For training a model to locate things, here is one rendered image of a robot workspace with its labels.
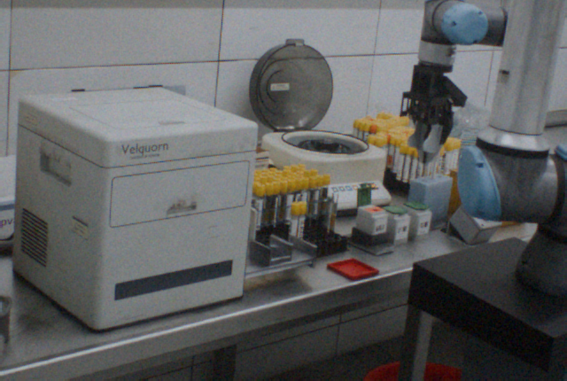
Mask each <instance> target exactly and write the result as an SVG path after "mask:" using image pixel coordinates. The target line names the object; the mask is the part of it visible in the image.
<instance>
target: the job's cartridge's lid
mask: <svg viewBox="0 0 567 381"><path fill-rule="evenodd" d="M371 194H372V185H369V186H368V183H361V187H358V188H357V206H367V205H371Z"/></svg>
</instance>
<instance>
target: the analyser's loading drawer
mask: <svg viewBox="0 0 567 381"><path fill-rule="evenodd" d="M317 249H318V247H317V245H314V244H311V243H308V242H307V241H305V240H303V239H301V238H299V237H296V236H294V235H290V243H289V242H287V241H285V240H283V239H281V238H280V237H277V236H275V235H272V234H271V235H270V239H269V245H264V244H262V243H260V242H258V241H256V240H253V239H251V238H250V244H249V254H247V260H246V270H245V278H248V277H252V276H260V275H264V274H268V273H272V272H277V271H281V270H285V269H289V268H297V267H301V265H305V264H306V265H307V266H308V267H310V268H315V264H316V256H317ZM271 257H272V259H271Z"/></svg>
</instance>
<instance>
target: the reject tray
mask: <svg viewBox="0 0 567 381"><path fill-rule="evenodd" d="M326 268H327V269H330V270H332V271H334V272H336V273H338V274H340V275H341V276H344V277H346V278H349V279H351V280H357V279H361V278H363V277H368V276H374V275H378V274H379V270H377V269H375V268H372V267H371V266H370V265H369V264H367V263H364V262H362V261H359V260H356V259H355V258H351V259H346V260H339V261H335V262H332V263H327V267H326Z"/></svg>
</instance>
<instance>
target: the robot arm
mask: <svg viewBox="0 0 567 381"><path fill-rule="evenodd" d="M423 4H424V8H423V22H422V29H421V37H420V41H419V47H418V54H417V58H418V63H417V64H416V65H414V68H413V75H412V82H411V89H410V90H408V91H402V98H401V105H400V117H406V116H408V117H409V119H411V120H413V123H414V125H415V129H414V133H413V134H412V135H411V136H410V137H409V138H408V146H410V147H414V148H416V151H417V155H418V157H419V159H420V161H421V163H425V164H426V165H428V164H430V163H431V162H432V161H433V160H434V158H435V157H436V156H437V154H438V153H439V150H440V149H441V147H443V145H444V144H445V143H446V141H447V139H448V137H449V136H450V134H451V132H452V128H453V125H454V111H452V110H453V107H452V106H455V107H458V106H460V107H464V106H465V104H466V102H467V99H468V97H467V96H466V95H465V94H464V93H462V91H461V90H460V89H459V88H458V87H457V86H456V85H455V84H454V83H453V82H452V81H451V80H450V79H449V78H448V77H447V76H445V75H443V74H451V73H452V72H453V67H454V65H452V64H453V63H454V61H455V55H456V53H457V52H456V48H457V44H459V45H467V46H469V45H474V44H479V45H488V46H498V47H502V52H501V61H500V65H499V72H498V76H497V81H496V86H495V92H494V97H493V106H492V111H491V117H490V121H489V125H488V126H487V127H486V128H484V129H481V130H480V132H478V135H477V140H476V144H475V145H470V146H467V147H466V148H464V149H463V152H462V154H461V155H460V157H459V160H458V166H457V185H458V192H459V196H460V200H461V202H462V204H463V205H464V207H465V210H466V211H467V213H468V214H469V215H470V216H472V217H474V218H477V219H482V220H491V221H492V222H498V221H500V222H526V223H538V224H537V228H536V231H535V233H534V235H533V236H532V238H531V240H530V241H529V243H528V245H526V246H525V248H524V250H523V251H522V253H521V254H520V256H519V258H518V261H517V267H516V274H517V277H518V278H519V279H520V280H521V281H522V282H523V283H525V284H527V285H529V286H531V287H532V288H534V289H536V290H538V291H540V292H542V293H544V294H547V295H549V296H553V297H557V298H560V299H567V143H562V144H558V145H557V146H556V148H555V149H554V152H555V154H549V151H550V144H549V143H548V142H547V141H546V139H545V138H544V136H543V135H542V133H543V128H544V123H545V119H546V114H547V109H548V105H549V100H550V96H551V91H552V85H553V80H554V76H555V67H556V62H557V58H558V53H559V49H560V43H561V39H562V34H563V26H564V21H565V18H566V17H567V0H511V5H510V6H509V9H505V8H498V6H491V5H482V4H469V3H464V0H424V3H423ZM406 98H407V99H408V103H407V110H405V111H402V107H403V100H405V99H406ZM409 99H411V100H410V107H409V108H408V106H409ZM431 125H432V126H431ZM430 133H431V134H430ZM429 135H430V136H429ZM426 152H428V154H427V157H426ZM425 159H426V162H425Z"/></svg>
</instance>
